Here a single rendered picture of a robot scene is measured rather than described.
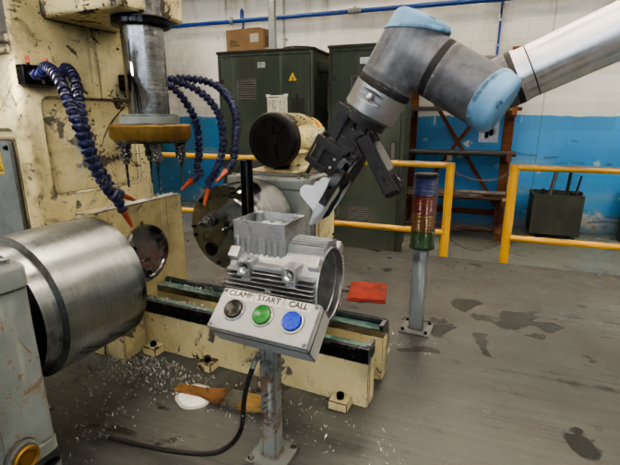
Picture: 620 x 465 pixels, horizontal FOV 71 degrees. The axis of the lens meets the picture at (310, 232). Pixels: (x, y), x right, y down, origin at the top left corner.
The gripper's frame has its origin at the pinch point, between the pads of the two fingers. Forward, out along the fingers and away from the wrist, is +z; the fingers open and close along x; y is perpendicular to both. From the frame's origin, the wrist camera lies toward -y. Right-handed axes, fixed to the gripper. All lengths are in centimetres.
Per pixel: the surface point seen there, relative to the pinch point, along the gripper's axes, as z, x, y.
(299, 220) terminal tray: 6.7, -7.9, 5.9
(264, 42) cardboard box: 25, -323, 218
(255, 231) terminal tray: 11.3, -1.0, 10.9
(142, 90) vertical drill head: 1.3, -2.2, 49.3
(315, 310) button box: 3.9, 19.3, -10.8
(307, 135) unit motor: 7, -68, 36
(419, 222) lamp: 0.0, -33.2, -13.8
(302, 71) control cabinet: 26, -309, 161
